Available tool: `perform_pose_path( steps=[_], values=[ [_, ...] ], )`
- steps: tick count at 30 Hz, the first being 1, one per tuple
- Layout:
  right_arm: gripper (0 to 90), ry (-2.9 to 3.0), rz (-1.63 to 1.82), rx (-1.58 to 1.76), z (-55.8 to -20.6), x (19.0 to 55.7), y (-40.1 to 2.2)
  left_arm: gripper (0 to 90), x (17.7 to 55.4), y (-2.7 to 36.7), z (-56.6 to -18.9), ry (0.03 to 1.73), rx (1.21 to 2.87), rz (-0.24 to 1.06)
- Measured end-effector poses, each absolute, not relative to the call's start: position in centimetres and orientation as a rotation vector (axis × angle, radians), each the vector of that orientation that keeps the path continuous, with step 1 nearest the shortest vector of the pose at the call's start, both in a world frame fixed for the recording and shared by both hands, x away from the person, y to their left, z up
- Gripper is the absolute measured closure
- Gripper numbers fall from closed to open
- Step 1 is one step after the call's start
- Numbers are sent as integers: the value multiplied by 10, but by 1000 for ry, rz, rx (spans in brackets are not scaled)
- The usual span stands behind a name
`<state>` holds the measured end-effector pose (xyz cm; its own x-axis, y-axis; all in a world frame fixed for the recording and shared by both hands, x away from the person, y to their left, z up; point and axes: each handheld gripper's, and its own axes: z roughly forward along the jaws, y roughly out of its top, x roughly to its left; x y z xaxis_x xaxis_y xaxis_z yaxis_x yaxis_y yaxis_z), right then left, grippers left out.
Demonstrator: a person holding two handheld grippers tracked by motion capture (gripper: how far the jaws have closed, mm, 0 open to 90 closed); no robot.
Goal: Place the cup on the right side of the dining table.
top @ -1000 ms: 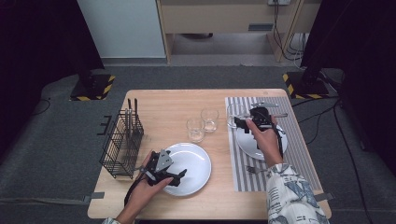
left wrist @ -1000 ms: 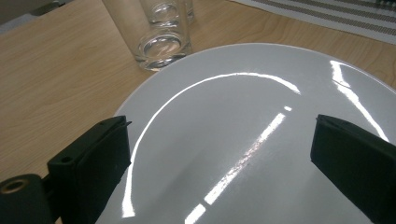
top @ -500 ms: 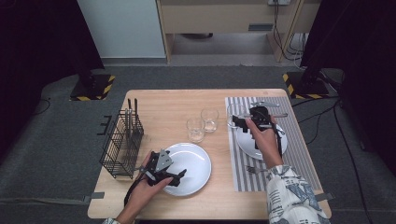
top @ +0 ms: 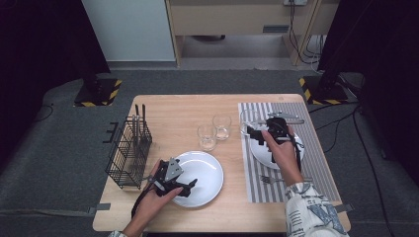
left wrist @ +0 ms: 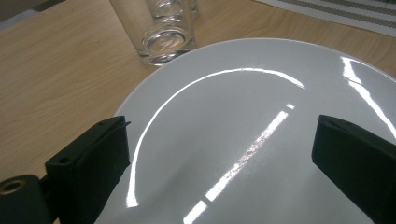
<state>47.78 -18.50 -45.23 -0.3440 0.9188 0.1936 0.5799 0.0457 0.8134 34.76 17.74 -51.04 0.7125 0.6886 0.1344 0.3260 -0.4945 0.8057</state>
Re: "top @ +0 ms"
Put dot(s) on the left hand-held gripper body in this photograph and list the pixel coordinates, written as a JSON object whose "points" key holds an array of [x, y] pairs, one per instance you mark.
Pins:
{"points": [[173, 169]]}

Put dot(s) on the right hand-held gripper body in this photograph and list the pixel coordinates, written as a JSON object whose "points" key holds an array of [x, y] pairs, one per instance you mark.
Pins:
{"points": [[278, 130]]}

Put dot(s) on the white plate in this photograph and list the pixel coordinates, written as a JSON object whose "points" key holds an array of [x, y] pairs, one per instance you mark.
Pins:
{"points": [[260, 154], [207, 174]]}

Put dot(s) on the steel table knife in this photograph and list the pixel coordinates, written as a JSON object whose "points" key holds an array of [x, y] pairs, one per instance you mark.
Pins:
{"points": [[298, 121]]}

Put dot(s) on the steel fork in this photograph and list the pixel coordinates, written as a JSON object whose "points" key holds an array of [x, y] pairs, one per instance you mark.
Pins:
{"points": [[268, 179]]}

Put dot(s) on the person's right hand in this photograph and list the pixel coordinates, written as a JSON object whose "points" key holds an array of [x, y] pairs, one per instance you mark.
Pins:
{"points": [[286, 161]]}

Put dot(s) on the person's left hand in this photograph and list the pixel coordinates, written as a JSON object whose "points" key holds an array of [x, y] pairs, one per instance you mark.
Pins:
{"points": [[151, 204]]}

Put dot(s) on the grey white striped placemat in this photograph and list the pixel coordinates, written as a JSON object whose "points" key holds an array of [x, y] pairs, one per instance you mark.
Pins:
{"points": [[316, 164]]}

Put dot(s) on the steel cutlery piece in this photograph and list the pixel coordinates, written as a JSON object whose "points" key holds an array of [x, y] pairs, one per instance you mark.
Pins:
{"points": [[133, 128]]}

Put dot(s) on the black stand base yellow striped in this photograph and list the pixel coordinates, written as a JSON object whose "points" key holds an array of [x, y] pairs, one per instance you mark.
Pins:
{"points": [[99, 95], [324, 94]]}

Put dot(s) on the dark cutlery piece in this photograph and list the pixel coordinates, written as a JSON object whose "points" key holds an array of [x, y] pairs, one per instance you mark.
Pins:
{"points": [[136, 110], [144, 110]]}

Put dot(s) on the grey tape strip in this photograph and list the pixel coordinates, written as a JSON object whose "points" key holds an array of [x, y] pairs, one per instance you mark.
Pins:
{"points": [[102, 206], [344, 208]]}

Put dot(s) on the light wooden cabinet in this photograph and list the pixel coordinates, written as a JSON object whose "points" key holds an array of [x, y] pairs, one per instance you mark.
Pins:
{"points": [[230, 16]]}

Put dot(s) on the black curtain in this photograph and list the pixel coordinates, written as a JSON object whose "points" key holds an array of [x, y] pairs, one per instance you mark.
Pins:
{"points": [[33, 49], [388, 65]]}

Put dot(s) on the white power strip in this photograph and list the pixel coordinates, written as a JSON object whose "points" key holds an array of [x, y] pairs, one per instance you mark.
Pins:
{"points": [[294, 2]]}

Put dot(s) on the white panel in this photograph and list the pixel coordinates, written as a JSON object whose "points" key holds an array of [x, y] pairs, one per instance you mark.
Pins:
{"points": [[131, 29]]}

